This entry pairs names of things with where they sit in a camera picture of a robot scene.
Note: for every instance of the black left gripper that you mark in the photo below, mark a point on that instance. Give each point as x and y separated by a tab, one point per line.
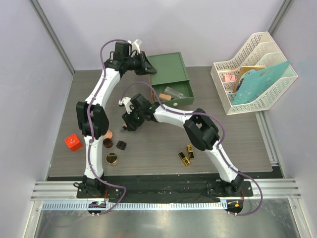
145	67

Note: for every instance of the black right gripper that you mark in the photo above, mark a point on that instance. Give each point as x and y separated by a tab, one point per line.
129	119

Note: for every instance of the black square bottle cap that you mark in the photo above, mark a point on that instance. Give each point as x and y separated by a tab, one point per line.
121	145

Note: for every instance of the peach foundation bottle capped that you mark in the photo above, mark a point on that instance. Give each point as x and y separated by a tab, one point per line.
164	97

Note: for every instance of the green top drawer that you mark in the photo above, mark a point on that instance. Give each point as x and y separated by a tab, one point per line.
181	86

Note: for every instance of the peach foundation bottle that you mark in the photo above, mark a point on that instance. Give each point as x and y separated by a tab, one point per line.
123	129

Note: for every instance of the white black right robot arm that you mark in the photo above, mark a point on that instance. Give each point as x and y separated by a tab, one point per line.
199	127

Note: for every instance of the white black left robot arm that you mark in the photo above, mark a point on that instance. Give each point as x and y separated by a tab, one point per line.
91	116

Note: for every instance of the green drawer cabinet shell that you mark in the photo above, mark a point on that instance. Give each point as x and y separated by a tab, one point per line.
170	68

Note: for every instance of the pink round compact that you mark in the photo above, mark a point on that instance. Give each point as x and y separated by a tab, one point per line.
108	135

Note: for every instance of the amber small jar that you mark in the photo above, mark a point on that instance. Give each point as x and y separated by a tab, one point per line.
107	143

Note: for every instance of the gold round compact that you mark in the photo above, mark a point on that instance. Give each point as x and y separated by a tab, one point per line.
112	159

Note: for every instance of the red cube block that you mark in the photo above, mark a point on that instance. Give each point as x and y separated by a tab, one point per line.
73	142

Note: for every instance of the gold black lipstick right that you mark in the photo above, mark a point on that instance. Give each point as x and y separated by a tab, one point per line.
190	152

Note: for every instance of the gold black lipstick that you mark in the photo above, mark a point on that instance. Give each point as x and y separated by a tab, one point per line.
184	159
190	152

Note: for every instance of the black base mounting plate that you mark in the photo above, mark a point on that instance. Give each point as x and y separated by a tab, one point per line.
163	189

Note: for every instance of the gold black lipstick left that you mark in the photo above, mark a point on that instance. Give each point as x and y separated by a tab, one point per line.
184	159

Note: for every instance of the pink sticky note pad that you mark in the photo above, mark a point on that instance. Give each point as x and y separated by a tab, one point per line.
229	78

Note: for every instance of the brown illustrated book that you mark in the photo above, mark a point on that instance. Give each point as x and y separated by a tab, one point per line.
245	71

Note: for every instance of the teal plastic folder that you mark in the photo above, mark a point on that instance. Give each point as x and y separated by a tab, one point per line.
258	82

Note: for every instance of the cream perforated file organizer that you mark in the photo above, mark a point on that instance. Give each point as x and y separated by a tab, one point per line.
259	50

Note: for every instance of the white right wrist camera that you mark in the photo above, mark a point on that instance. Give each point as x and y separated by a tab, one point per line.
127	104

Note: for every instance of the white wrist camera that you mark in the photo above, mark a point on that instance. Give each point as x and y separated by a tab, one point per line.
127	104
135	46

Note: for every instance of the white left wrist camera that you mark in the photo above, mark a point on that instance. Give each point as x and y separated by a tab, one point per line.
135	46

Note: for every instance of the aluminium front rail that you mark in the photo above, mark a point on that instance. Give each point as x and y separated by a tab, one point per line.
63	195

